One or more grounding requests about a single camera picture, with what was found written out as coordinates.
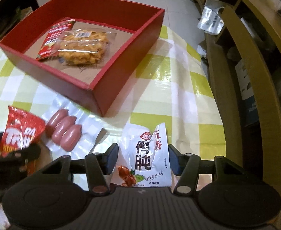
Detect vacuum pack pink sausages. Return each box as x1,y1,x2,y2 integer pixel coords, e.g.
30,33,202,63
42,95,107,160

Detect red chip snack bag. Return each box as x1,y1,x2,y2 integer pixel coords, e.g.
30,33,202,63
0,105,46,176

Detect clear pack crispy snack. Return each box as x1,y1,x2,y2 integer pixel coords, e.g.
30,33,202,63
55,29,117,65

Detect red drink powder sachet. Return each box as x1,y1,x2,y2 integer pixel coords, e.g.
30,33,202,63
36,19,75,61

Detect red cardboard tray box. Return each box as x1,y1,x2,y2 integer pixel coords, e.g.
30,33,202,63
0,0,165,116

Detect wooden shelf unit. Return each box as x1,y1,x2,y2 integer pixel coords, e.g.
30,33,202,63
188,0,281,228

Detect silver foil bag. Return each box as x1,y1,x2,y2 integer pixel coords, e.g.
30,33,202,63
197,0,226,35

